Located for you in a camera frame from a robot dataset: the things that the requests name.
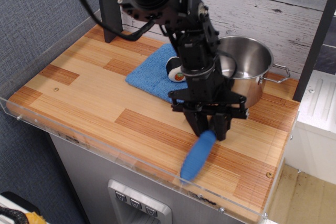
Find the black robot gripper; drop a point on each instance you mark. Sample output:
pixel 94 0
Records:
pixel 209 92

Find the blue handled metal fork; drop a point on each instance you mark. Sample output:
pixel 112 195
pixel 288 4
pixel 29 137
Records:
pixel 197 156

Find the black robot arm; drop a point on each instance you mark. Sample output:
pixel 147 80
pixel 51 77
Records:
pixel 187 25

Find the stainless steel pot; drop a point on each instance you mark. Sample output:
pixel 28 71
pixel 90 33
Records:
pixel 247 62

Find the plush sushi roll toy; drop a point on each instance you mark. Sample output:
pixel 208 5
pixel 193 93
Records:
pixel 173 70

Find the blue folded cloth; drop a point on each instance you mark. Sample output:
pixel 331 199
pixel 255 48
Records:
pixel 151 75

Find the white appliance at right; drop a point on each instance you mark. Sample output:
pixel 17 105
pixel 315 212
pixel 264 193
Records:
pixel 311 146

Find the grey cabinet with button panel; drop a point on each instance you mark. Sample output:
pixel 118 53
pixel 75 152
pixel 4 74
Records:
pixel 113 193

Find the clear acrylic table guard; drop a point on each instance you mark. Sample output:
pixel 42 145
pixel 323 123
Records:
pixel 82 96

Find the black vertical post left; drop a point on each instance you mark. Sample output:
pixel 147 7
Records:
pixel 110 14

